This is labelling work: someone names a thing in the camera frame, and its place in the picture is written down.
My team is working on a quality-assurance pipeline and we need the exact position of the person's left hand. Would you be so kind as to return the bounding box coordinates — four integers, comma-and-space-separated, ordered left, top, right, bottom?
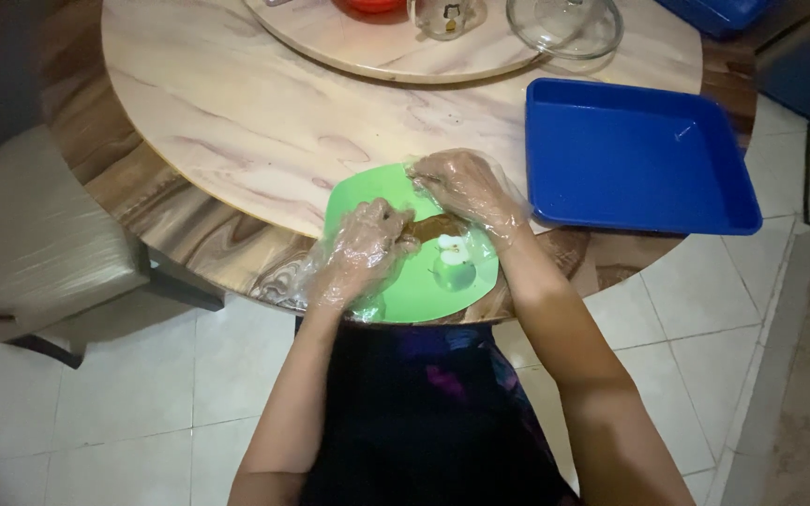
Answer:
305, 198, 422, 314

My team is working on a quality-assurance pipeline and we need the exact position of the beige upholstered chair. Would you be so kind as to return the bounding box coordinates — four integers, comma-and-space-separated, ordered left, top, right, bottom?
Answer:
0, 125, 227, 371

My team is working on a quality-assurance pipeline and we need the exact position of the person's dark patterned dress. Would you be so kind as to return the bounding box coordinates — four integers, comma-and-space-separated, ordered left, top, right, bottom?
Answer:
295, 320, 583, 506

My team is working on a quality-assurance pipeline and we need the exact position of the person's right hand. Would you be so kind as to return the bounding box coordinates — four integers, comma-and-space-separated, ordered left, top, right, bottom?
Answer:
408, 148, 534, 247

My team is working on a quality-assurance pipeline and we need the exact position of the red bowl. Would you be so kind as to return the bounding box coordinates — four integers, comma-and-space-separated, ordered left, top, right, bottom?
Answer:
331, 0, 407, 15

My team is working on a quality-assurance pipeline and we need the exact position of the brown food piece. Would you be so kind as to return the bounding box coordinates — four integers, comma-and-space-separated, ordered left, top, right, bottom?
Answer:
405, 214, 471, 244

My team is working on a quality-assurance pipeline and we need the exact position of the blue plastic container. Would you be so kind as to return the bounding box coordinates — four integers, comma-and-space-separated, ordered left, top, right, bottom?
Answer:
654, 0, 780, 40

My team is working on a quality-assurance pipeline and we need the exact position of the round marble turntable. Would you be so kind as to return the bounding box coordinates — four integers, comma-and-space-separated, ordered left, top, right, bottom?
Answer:
242, 0, 554, 85

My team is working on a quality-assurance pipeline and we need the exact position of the clear glass lid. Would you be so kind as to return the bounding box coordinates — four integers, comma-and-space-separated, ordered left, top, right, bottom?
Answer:
505, 0, 624, 61

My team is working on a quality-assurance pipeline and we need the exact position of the dark blue chair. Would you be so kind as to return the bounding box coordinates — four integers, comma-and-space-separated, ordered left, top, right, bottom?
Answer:
755, 0, 810, 128

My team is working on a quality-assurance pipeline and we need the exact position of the clear glass mug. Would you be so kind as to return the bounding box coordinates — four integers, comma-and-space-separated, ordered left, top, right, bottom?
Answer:
408, 0, 488, 42

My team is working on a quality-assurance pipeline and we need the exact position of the green plastic cutting board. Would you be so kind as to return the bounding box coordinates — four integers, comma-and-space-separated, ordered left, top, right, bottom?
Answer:
323, 163, 502, 325

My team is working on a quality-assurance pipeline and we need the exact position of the blue plastic tray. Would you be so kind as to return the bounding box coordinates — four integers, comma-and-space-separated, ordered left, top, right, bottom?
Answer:
525, 77, 764, 237

